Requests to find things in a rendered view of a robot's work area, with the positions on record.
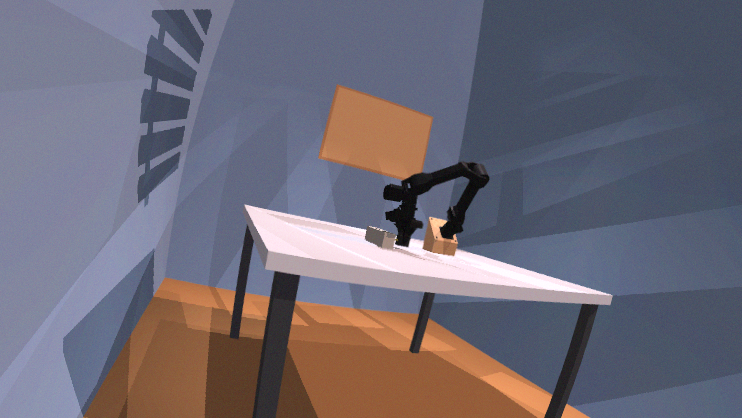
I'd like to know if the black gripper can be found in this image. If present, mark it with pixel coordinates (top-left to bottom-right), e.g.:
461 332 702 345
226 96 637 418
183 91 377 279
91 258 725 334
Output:
390 203 423 244

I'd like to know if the black two-prong charger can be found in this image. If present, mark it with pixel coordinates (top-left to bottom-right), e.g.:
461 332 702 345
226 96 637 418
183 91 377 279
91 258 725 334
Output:
395 235 411 248

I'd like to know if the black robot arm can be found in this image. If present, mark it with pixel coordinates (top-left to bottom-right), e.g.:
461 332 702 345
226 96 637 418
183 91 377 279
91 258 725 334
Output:
383 161 490 239

